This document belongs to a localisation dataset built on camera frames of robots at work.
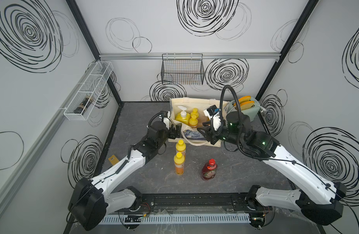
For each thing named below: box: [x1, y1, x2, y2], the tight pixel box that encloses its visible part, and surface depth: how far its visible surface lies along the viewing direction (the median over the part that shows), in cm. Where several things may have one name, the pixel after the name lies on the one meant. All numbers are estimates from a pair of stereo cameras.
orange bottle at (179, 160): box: [173, 151, 185, 176], surface depth 70 cm
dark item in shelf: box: [73, 96, 93, 116], surface depth 68 cm
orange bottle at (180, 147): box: [175, 139, 187, 157], surface depth 75 cm
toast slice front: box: [239, 100, 255, 111], surface depth 93 cm
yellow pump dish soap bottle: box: [175, 105, 191, 125], surface depth 85 cm
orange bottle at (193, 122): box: [188, 114, 199, 129], surface depth 85 cm
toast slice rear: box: [238, 95, 252, 105], surface depth 94 cm
